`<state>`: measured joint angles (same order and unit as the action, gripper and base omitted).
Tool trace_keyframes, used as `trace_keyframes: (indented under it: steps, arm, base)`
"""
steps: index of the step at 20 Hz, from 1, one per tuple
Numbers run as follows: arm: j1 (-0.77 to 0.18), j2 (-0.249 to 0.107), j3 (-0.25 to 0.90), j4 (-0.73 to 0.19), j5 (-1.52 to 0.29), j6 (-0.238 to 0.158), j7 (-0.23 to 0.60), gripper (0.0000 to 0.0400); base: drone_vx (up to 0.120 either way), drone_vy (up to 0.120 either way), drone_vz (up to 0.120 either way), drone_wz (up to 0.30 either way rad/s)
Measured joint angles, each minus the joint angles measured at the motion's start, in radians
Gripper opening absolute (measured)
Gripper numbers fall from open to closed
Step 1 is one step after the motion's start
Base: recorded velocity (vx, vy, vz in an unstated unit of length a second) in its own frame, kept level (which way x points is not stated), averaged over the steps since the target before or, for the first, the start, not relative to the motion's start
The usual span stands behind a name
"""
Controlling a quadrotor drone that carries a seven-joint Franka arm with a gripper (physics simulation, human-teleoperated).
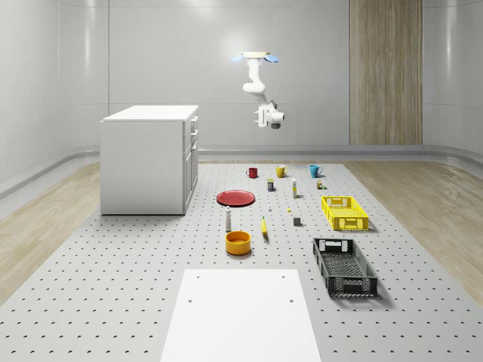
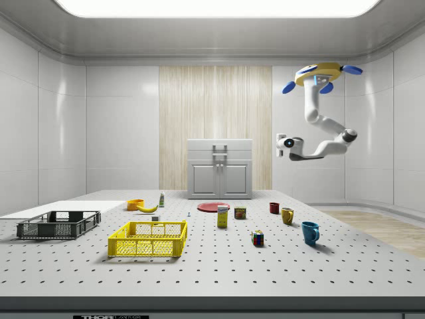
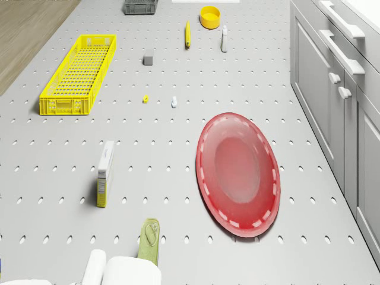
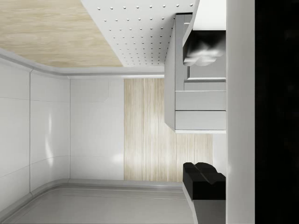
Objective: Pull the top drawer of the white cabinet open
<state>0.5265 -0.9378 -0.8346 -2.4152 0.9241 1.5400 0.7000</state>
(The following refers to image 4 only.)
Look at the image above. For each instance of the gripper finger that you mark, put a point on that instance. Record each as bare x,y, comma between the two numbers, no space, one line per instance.
205,186
205,46

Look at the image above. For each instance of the white cabinet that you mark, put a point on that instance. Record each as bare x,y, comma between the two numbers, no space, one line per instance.
198,100

